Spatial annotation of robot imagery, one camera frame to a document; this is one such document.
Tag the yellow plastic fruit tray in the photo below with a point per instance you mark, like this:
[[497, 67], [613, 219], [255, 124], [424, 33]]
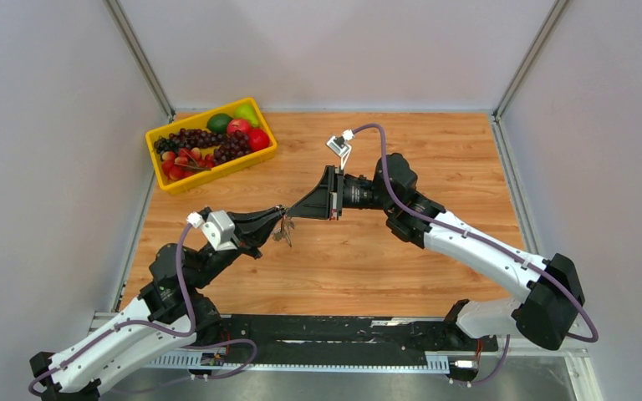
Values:
[[198, 121]]

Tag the bright red tomato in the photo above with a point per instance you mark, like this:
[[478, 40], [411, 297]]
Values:
[[257, 139]]

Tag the red pink apple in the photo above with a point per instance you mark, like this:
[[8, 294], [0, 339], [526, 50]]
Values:
[[239, 127]]

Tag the red cherries cluster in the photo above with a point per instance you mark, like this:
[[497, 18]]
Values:
[[186, 162]]

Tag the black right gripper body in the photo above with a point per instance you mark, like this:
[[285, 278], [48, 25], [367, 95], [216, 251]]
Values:
[[339, 191]]

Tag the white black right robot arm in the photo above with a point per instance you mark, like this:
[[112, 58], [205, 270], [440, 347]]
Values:
[[547, 295]]

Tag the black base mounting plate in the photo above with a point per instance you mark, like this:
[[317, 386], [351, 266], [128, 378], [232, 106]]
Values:
[[348, 341]]

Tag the dark green avocado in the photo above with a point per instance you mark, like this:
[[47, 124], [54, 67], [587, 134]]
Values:
[[218, 123]]

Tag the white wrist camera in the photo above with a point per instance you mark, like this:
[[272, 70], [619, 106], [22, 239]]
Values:
[[217, 227], [340, 146]]

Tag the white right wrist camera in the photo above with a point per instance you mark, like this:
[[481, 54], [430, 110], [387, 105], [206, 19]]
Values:
[[340, 146]]

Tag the green pear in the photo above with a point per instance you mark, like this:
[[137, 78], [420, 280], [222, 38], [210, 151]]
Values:
[[248, 113]]

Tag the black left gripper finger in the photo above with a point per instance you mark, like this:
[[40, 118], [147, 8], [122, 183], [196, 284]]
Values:
[[269, 217], [258, 232]]

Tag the dark purple grape bunch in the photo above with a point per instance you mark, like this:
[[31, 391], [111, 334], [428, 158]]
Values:
[[189, 139]]

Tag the silver keyring with keys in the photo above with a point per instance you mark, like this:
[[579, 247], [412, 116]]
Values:
[[284, 231]]

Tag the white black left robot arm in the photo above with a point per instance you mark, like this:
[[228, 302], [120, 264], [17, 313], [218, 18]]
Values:
[[169, 312]]

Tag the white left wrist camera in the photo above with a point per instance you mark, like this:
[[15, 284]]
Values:
[[217, 227]]

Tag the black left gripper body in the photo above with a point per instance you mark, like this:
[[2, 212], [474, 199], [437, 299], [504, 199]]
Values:
[[241, 237]]

